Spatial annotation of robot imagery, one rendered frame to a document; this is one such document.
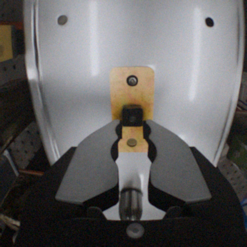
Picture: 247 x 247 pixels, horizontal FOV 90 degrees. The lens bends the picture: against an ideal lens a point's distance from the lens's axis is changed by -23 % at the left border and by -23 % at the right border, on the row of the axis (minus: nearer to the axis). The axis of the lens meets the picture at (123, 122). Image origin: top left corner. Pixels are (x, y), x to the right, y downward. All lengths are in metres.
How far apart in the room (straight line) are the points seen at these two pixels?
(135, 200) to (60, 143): 0.12
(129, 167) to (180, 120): 0.08
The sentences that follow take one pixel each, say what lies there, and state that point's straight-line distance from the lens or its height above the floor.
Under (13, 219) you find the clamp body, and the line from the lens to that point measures 0.28.
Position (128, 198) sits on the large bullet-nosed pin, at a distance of 0.21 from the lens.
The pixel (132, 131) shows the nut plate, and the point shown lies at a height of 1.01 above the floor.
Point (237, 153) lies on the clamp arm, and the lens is 0.22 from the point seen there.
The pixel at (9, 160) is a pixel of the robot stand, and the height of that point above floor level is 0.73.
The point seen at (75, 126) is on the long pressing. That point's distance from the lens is 0.17.
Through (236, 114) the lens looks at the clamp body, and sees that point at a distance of 0.29.
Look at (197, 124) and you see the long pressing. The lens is 0.17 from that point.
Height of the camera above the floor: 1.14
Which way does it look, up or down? 63 degrees down
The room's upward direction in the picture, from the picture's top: 175 degrees counter-clockwise
